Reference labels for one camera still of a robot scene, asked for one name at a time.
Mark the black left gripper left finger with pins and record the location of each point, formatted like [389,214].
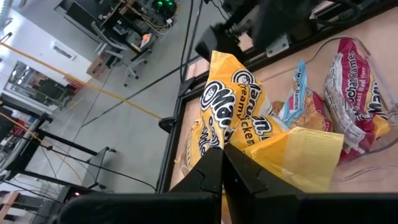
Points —
[208,177]

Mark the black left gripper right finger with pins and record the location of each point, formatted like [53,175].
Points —
[248,183]

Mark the yellow ramen packet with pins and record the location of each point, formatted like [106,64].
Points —
[230,93]

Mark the blue ramen packet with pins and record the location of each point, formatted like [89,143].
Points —
[298,102]

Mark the red ramen packet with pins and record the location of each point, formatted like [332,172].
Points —
[351,93]

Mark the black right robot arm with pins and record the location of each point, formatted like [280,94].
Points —
[273,18]

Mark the black device red light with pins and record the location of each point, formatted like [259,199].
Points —
[84,196]

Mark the grey metal stand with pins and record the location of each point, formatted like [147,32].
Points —
[130,67]

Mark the clear plastic bin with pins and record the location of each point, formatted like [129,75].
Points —
[385,146]

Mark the black metal stand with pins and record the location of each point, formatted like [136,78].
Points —
[62,141]

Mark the cardboard box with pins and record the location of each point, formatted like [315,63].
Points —
[97,67]

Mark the cluttered electronics workbench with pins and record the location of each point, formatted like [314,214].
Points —
[130,18]

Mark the silver metal bracket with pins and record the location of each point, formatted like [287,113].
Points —
[276,46]

